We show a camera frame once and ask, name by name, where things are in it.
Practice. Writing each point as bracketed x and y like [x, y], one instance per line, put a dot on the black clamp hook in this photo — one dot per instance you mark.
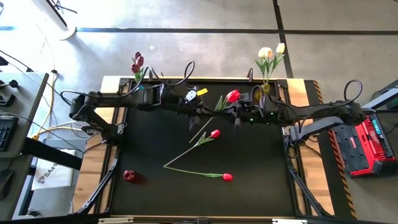
[150, 75]
[250, 74]

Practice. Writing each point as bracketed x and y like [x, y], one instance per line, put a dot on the red glass vase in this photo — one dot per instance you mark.
[129, 175]

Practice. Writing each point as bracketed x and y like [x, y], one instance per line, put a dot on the black desk beam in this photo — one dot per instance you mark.
[53, 154]

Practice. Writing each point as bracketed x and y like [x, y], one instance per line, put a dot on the black knob tool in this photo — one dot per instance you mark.
[12, 83]

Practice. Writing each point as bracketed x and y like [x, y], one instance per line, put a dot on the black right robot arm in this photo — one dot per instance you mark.
[317, 112]

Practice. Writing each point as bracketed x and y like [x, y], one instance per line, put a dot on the black computer mouse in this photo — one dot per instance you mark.
[5, 183]

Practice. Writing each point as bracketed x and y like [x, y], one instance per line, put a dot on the silver metal bracket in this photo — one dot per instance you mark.
[115, 220]
[289, 221]

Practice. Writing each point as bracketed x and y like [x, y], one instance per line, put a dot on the black keyboard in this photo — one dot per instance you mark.
[7, 133]

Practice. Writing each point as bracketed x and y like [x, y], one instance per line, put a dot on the black table mat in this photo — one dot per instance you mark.
[149, 193]

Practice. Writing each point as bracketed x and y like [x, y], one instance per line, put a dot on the grey metal beam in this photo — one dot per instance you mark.
[385, 93]

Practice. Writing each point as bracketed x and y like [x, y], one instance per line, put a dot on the white printed bag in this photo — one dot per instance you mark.
[56, 177]

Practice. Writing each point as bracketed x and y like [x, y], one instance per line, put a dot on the white artificial tulip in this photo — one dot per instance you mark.
[262, 52]
[280, 48]

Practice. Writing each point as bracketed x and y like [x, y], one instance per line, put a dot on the white round base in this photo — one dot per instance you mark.
[69, 33]

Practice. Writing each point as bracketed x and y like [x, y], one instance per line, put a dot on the black hazard striped strip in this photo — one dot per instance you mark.
[339, 193]

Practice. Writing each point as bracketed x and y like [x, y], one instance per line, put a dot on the red black tool case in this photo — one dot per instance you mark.
[363, 155]

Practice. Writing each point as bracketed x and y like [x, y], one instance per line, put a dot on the grey desk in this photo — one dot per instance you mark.
[23, 102]

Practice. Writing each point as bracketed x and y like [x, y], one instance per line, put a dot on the black flat panel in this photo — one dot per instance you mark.
[56, 13]

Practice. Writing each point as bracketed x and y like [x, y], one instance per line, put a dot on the yellow tag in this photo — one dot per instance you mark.
[202, 91]

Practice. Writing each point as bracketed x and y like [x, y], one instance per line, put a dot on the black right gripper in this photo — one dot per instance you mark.
[258, 113]

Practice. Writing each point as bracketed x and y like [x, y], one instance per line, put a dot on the black frame post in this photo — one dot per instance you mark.
[97, 186]
[306, 188]

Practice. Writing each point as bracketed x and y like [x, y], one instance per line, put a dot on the yellow glass vase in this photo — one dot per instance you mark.
[265, 88]

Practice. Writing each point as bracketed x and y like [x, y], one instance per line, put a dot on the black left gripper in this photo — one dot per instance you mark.
[199, 110]

